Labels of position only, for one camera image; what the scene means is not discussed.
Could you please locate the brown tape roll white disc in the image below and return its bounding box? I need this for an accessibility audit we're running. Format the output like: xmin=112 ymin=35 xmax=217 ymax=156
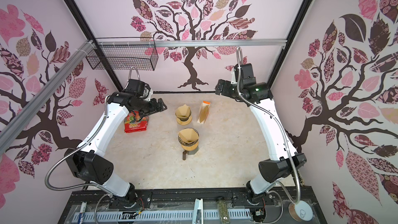
xmin=289 ymin=201 xmax=314 ymax=222

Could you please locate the red gummy candy bag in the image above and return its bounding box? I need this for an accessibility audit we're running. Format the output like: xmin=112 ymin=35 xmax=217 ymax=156
xmin=124 ymin=111 xmax=149 ymax=133

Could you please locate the white centre bracket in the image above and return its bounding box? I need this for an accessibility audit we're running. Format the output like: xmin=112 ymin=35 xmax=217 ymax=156
xmin=192 ymin=199 xmax=204 ymax=224

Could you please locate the smoked glass carafe wooden handle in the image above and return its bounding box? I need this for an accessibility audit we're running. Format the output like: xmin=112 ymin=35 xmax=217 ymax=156
xmin=182 ymin=147 xmax=199 ymax=161

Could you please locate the aluminium side rail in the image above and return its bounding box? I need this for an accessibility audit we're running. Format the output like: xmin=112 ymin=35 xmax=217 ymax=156
xmin=1 ymin=40 xmax=95 ymax=154

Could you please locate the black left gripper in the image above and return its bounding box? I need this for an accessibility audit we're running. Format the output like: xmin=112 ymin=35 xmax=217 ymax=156
xmin=132 ymin=98 xmax=166 ymax=117

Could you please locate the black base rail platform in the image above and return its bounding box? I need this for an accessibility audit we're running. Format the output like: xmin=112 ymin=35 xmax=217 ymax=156
xmin=57 ymin=186 xmax=327 ymax=224

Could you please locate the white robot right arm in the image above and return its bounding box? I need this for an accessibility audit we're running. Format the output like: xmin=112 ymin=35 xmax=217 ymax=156
xmin=215 ymin=63 xmax=307 ymax=196

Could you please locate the white slotted cable duct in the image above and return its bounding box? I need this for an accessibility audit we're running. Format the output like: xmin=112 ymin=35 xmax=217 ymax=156
xmin=65 ymin=209 xmax=252 ymax=224

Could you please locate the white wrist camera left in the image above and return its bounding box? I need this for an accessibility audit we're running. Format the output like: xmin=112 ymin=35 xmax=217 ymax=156
xmin=143 ymin=89 xmax=153 ymax=101

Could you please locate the green glass dripper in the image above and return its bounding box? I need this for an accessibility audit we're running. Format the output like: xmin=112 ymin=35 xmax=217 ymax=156
xmin=177 ymin=116 xmax=192 ymax=122

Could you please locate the wooden dripper collar ring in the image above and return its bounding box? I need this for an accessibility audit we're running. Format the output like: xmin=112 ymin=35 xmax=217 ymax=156
xmin=179 ymin=141 xmax=200 ymax=152

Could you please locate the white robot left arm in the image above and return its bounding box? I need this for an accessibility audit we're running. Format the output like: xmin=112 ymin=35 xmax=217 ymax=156
xmin=65 ymin=79 xmax=167 ymax=202

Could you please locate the aluminium crossbar rail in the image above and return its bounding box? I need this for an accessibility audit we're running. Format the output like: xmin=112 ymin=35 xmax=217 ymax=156
xmin=97 ymin=39 xmax=287 ymax=47

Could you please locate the green herb filled jar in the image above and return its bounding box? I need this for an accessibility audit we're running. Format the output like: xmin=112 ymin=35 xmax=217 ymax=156
xmin=216 ymin=197 xmax=230 ymax=224

